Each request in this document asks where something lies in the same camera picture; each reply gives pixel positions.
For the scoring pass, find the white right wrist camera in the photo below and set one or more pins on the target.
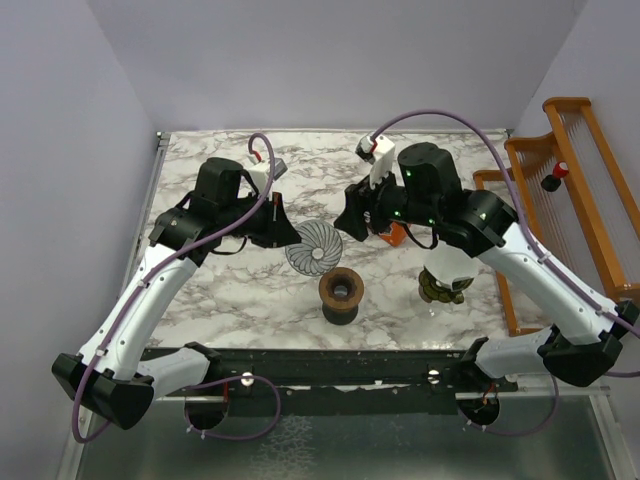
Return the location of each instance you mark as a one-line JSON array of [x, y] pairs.
[[379, 152]]

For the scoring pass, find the black front table rail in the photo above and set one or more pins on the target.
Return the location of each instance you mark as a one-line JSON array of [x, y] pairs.
[[343, 382]]

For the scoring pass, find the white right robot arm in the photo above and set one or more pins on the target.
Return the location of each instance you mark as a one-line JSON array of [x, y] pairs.
[[420, 186]]

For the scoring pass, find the coffee paper filter box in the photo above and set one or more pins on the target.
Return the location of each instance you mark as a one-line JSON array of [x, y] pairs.
[[395, 235]]

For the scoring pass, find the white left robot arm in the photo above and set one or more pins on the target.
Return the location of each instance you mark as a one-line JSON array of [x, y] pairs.
[[108, 375]]

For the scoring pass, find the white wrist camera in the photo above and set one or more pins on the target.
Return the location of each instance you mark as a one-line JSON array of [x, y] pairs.
[[379, 152], [259, 171]]

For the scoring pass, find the red and black bottle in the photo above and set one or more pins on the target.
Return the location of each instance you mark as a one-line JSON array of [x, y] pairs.
[[553, 181]]

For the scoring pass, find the grey ribbed glass dripper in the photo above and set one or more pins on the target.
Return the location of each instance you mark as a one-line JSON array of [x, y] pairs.
[[319, 251]]

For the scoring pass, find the round wooden dripper base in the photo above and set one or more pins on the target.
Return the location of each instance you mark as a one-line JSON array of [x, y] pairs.
[[341, 289]]

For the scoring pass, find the green glass dripper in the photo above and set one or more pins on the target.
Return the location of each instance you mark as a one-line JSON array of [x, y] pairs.
[[431, 290]]

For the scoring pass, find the orange wooden rack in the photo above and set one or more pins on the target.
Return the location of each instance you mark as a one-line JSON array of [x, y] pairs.
[[591, 223]]

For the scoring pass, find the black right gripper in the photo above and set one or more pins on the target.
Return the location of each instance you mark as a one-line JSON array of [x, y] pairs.
[[359, 199]]

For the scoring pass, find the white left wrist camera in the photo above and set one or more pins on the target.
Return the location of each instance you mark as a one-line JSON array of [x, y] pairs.
[[259, 171]]

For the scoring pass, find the white paper coffee filter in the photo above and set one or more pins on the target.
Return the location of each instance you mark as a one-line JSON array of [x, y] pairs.
[[449, 268]]

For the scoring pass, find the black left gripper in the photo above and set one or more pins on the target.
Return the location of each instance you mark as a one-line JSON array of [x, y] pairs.
[[278, 230]]

